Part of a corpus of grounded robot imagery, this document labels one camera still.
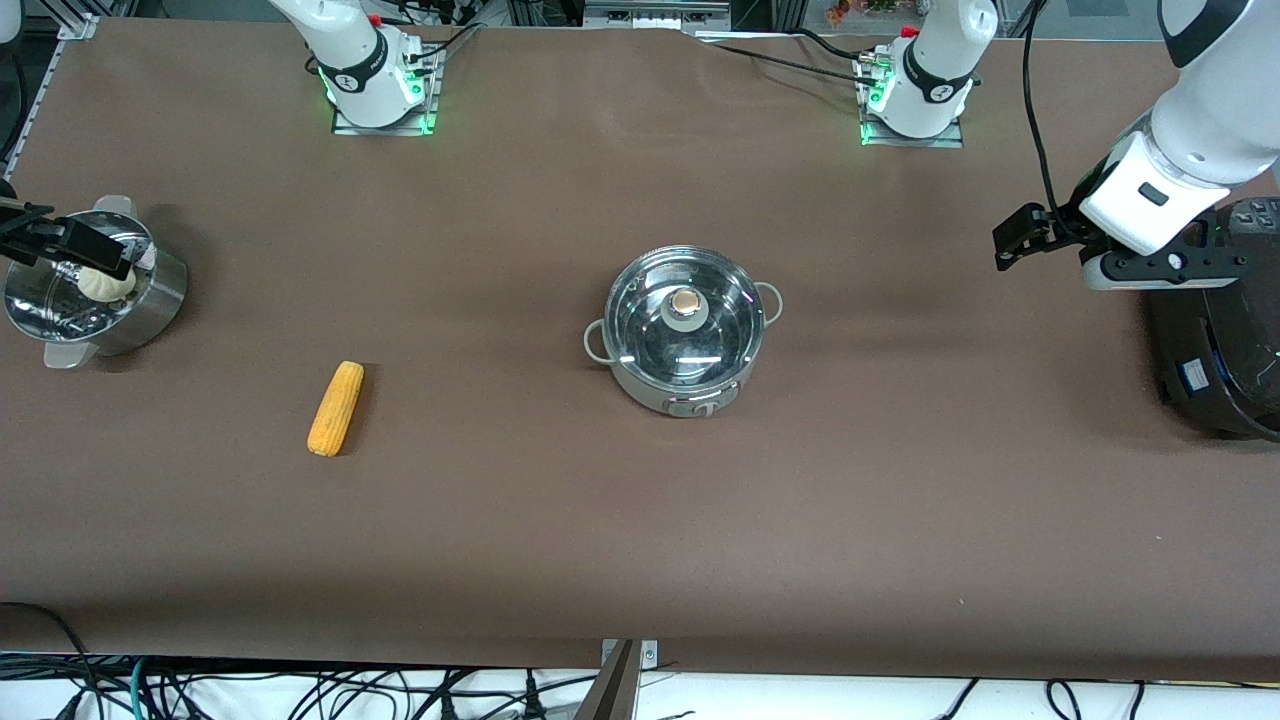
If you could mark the metal table edge bracket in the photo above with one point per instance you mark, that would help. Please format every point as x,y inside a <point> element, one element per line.
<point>648,655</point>

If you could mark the white steamed bun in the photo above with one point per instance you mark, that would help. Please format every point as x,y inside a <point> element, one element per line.
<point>105,285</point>

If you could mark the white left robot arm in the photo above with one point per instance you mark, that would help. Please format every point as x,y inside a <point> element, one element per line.
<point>935,60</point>

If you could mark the yellow corn cob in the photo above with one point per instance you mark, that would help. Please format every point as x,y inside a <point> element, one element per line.
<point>335,410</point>

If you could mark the grey metal box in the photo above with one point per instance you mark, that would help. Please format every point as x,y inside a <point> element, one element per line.
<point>655,12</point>

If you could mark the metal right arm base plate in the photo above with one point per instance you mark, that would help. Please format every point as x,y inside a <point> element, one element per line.
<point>425,110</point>

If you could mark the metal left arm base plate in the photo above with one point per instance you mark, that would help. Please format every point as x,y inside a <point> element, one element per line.
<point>950,140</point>

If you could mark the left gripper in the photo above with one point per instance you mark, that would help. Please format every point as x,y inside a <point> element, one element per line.
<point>1058,228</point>

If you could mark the stainless steel steamer pot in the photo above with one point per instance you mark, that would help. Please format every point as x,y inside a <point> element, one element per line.
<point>150,310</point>

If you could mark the glass pot lid with knob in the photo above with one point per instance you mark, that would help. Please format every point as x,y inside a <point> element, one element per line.
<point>650,330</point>

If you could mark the aluminium frame profile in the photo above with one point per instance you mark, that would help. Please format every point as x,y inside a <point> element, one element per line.
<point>35,100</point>

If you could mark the black round appliance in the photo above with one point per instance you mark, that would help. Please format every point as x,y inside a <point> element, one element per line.
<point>1220,350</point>

